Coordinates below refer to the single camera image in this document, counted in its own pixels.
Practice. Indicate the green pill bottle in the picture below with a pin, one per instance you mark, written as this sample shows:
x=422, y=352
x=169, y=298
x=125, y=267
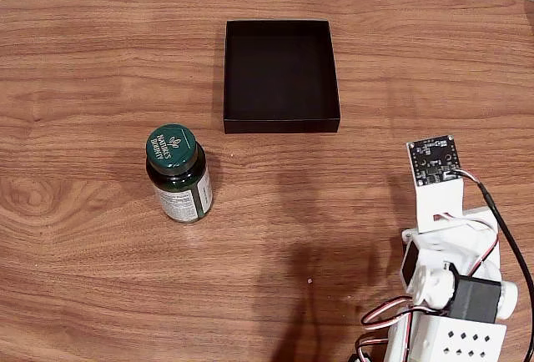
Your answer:
x=177, y=178

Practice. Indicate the black open cardboard box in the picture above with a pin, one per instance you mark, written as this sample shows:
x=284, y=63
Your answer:
x=279, y=74

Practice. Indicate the camera board on white mount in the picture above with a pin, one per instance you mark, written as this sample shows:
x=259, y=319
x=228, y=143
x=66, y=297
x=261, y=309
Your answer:
x=434, y=159

